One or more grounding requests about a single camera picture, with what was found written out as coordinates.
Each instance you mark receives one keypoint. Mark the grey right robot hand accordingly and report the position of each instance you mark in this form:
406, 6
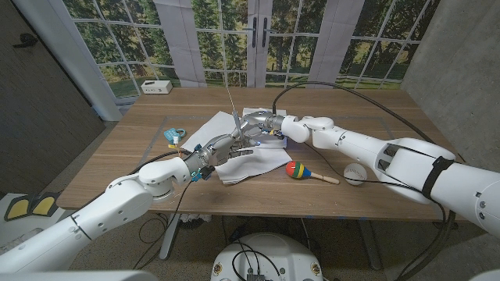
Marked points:
265, 122

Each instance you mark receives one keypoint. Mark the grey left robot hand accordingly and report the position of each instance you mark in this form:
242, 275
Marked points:
218, 150

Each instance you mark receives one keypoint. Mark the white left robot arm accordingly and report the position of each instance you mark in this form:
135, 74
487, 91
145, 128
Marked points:
109, 207

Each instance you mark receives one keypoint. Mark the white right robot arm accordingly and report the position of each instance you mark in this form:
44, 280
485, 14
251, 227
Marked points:
371, 148

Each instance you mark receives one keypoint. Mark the teal toy padlock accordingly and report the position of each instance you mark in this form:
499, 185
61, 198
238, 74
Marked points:
171, 134

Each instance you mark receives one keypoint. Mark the colourful wooden maraca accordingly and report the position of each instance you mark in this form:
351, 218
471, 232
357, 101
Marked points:
297, 170

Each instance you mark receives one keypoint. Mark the white power strip box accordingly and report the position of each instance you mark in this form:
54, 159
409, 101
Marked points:
156, 87

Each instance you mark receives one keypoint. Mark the printed window backdrop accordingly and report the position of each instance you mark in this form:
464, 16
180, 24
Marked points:
218, 39

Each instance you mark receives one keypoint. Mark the white table leg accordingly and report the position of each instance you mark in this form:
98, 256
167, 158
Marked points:
170, 234

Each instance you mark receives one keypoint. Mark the white baseball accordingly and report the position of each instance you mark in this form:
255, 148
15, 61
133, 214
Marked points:
353, 173

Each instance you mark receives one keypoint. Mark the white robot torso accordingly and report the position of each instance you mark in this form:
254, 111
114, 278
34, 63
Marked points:
269, 253

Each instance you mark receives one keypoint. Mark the grey table leg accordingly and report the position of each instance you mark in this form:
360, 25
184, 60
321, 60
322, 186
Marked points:
369, 242

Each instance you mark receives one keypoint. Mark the white pillar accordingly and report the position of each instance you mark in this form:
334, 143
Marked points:
70, 50

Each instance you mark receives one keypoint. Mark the yellow and black pad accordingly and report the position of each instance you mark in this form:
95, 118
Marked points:
43, 205
17, 208

